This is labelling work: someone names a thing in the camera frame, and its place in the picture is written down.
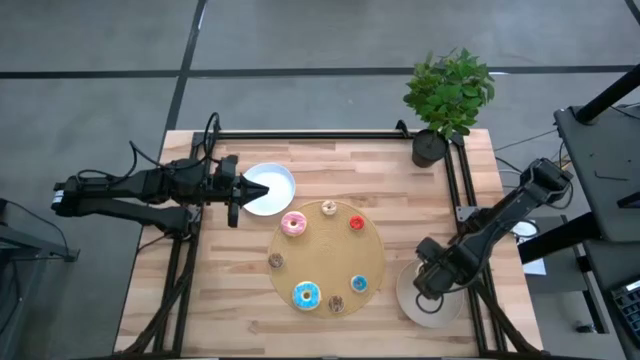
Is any black hex key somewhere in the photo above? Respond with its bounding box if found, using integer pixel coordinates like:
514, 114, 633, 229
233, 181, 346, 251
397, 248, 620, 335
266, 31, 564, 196
593, 170, 631, 183

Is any black desk base frame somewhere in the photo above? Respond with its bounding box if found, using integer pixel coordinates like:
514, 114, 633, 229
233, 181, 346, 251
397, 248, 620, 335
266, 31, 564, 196
517, 212, 640, 360

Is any black metal stand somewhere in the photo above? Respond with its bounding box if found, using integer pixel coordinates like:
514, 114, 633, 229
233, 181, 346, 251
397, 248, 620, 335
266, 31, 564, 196
0, 197, 81, 360

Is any black keyboard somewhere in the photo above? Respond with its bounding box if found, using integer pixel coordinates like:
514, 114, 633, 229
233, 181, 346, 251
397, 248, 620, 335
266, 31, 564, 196
610, 278, 640, 346

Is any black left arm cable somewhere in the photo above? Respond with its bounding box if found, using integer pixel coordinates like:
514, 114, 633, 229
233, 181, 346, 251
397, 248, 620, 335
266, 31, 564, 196
128, 112, 222, 174

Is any round woven straw placemat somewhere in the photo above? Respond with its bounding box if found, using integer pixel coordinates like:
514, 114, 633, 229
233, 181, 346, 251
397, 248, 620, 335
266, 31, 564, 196
267, 199, 387, 320

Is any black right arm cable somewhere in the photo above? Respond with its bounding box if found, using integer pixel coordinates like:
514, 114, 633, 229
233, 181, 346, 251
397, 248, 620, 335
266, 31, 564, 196
416, 291, 447, 316

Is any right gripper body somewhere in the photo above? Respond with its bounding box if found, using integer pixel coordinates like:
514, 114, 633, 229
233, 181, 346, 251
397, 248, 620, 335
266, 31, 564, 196
413, 237, 469, 301

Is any large pink frosted donut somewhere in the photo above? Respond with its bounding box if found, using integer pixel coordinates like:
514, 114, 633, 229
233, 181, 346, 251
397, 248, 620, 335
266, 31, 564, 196
280, 210, 309, 238

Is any black round pole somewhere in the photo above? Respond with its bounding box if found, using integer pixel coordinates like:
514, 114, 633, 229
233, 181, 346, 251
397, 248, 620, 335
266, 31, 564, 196
574, 63, 640, 125

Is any large blue frosted donut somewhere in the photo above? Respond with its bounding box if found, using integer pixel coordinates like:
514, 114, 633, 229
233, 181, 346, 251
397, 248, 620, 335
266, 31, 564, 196
291, 280, 323, 312

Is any beige round plate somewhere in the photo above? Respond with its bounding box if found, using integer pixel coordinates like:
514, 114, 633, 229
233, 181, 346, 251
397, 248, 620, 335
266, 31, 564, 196
395, 259, 465, 330

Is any potted green plant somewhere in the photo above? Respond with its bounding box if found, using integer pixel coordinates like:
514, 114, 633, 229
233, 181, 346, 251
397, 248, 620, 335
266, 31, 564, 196
402, 47, 496, 169

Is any dark grey desk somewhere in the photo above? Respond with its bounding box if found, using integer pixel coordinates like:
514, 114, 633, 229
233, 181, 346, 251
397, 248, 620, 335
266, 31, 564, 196
553, 103, 640, 244

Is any white paper sheet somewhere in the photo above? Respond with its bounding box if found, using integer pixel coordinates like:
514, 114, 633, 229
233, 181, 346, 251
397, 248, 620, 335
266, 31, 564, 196
512, 219, 547, 276

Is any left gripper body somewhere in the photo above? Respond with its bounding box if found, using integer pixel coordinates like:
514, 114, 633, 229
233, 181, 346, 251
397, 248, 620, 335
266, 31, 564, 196
212, 154, 241, 229

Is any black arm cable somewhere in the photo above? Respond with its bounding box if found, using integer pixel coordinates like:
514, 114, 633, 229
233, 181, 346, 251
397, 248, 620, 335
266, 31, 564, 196
128, 112, 222, 174
416, 291, 447, 316

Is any white round plate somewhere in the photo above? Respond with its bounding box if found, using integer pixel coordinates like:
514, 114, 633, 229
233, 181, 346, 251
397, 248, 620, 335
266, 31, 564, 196
241, 162, 297, 218

